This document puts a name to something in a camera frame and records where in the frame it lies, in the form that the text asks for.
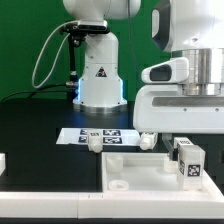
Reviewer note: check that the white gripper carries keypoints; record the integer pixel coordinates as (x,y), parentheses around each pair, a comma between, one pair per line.
(164,109)

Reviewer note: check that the white square tabletop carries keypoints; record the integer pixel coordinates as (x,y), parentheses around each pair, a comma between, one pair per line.
(150,172)

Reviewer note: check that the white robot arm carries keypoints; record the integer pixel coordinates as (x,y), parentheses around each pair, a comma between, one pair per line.
(180,44)

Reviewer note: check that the white sheet with markers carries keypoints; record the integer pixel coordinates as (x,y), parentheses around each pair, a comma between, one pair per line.
(79,136)

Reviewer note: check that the white L-shaped fence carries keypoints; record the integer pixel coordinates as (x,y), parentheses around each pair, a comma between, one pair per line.
(112,205)

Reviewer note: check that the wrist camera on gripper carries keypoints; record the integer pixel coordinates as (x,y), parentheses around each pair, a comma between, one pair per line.
(176,70)

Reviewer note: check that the black camera on stand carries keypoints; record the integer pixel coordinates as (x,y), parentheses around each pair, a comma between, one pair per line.
(77,31)

